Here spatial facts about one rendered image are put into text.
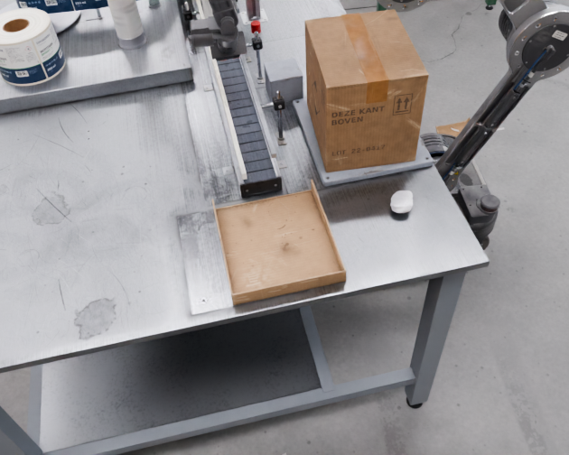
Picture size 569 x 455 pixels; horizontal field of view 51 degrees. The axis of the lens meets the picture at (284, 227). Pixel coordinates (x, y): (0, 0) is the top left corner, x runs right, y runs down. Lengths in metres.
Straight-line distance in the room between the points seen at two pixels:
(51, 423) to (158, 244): 0.77
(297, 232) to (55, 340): 0.60
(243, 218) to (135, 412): 0.76
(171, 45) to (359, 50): 0.75
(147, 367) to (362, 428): 0.73
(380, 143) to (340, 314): 0.93
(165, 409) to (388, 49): 1.22
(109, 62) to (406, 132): 0.99
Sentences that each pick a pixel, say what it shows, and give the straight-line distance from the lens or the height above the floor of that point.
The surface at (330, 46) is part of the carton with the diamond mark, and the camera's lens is 1.54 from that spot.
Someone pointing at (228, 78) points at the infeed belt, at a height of 0.88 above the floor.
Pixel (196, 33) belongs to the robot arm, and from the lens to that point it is 1.69.
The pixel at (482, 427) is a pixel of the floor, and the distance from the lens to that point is 2.17.
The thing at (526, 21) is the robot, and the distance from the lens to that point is 2.01.
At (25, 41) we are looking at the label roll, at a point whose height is 1.02.
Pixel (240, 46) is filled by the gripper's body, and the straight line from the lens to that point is 1.79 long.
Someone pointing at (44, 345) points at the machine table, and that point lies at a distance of 1.41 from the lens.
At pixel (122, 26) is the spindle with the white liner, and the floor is 0.96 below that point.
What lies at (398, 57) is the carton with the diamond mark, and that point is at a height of 1.12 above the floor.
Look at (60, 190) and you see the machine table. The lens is 1.71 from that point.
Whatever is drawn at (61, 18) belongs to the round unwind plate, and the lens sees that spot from 2.32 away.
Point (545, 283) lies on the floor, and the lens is 2.54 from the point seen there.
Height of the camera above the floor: 1.94
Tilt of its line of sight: 49 degrees down
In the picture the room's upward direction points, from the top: 4 degrees counter-clockwise
